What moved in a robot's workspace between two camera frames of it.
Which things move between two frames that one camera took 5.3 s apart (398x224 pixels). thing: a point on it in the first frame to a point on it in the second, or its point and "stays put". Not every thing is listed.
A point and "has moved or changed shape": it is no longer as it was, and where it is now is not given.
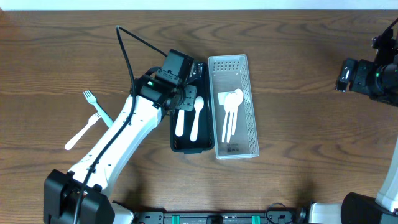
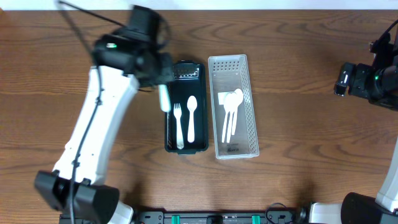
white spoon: x=227 y=102 stays put
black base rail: x=271 y=217 stays put
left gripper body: x=189 y=97 to x=166 y=73
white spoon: x=238 y=101 stays put
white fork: x=180 y=123 has moved or changed shape
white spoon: x=233 y=101 stays put
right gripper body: x=369 y=81 stays put
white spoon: x=198 y=104 has moved or changed shape
